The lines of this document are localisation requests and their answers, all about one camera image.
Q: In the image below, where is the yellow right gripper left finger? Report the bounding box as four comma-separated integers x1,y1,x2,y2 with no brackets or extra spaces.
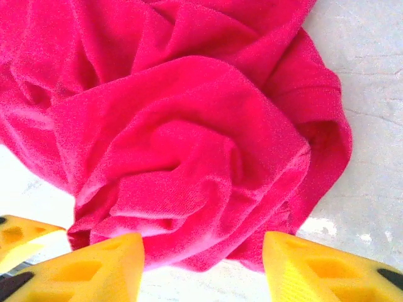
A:
0,232,146,302

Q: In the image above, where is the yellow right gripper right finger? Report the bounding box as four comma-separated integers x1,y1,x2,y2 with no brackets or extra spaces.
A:
262,230,403,302

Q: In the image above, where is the pink-red t-shirt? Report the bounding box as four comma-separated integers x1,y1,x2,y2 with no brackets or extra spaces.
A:
0,0,353,274

